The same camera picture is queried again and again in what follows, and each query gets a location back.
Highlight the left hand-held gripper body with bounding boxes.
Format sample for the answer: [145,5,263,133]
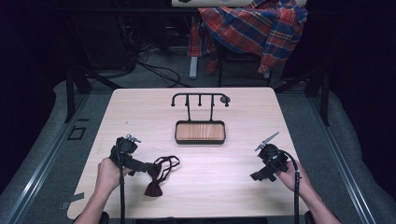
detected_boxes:
[108,133,148,174]

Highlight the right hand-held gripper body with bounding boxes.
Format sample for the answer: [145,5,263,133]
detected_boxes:
[254,131,290,175]

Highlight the dark red bow tie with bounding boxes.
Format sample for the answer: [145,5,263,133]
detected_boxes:
[143,155,181,198]

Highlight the person's right hand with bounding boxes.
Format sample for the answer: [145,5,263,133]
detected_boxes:
[275,160,313,194]

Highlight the person's left hand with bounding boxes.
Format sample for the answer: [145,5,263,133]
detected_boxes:
[94,156,133,196]

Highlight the black hook rack wooden tray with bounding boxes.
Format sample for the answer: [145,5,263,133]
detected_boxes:
[170,91,232,146]

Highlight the grey tape strip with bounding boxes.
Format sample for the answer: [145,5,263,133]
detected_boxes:
[59,191,86,211]

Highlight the black metal stand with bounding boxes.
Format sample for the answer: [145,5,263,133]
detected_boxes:
[274,65,331,127]
[64,66,123,124]

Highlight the red blue plaid shirt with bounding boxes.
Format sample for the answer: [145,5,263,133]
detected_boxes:
[187,0,309,76]

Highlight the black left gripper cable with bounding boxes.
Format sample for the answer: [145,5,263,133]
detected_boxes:
[117,146,126,224]

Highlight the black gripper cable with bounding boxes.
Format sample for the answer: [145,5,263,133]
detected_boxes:
[117,146,126,224]
[278,148,302,224]

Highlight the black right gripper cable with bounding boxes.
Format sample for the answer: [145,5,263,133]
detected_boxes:
[278,148,302,224]

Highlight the aluminium floor rail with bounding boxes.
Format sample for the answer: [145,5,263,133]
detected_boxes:
[0,92,92,224]
[306,92,379,224]

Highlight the black floor cables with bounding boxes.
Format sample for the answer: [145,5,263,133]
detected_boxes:
[124,18,191,89]

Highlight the black metal chair frame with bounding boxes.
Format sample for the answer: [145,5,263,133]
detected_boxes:
[217,49,273,89]

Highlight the white post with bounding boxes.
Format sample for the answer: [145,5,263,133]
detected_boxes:
[189,55,199,80]

